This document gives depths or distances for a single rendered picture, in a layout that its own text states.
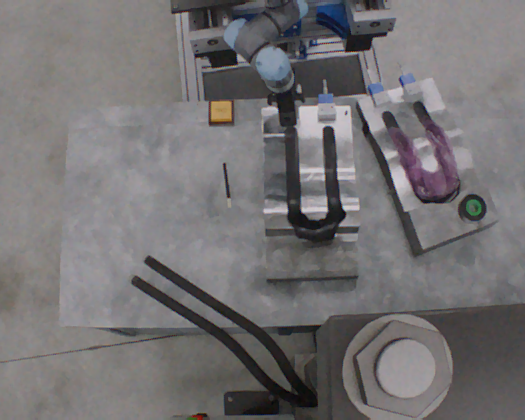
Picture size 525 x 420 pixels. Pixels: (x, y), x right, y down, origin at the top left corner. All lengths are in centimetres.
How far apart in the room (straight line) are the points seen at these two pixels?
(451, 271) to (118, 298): 99
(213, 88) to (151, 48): 50
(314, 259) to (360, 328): 118
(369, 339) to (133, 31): 265
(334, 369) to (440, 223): 124
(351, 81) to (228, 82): 51
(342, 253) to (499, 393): 120
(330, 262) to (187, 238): 42
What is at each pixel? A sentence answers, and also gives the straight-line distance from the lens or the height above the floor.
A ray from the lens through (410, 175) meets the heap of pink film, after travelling 188.
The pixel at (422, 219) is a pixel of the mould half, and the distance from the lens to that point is 184.
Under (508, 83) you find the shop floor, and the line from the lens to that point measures 316.
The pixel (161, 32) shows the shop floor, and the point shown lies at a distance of 313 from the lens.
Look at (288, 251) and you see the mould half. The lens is 183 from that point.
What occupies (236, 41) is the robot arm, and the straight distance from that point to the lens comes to 160.
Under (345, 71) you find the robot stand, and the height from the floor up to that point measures 21.
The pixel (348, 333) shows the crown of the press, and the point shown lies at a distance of 65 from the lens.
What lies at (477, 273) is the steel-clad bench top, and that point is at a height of 80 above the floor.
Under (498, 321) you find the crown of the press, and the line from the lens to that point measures 69.
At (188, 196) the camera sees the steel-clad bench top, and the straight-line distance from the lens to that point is 194.
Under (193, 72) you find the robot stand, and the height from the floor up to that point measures 23.
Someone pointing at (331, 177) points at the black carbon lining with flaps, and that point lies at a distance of 186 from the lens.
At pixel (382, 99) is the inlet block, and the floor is 88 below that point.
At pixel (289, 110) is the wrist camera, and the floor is 108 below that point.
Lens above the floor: 265
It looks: 75 degrees down
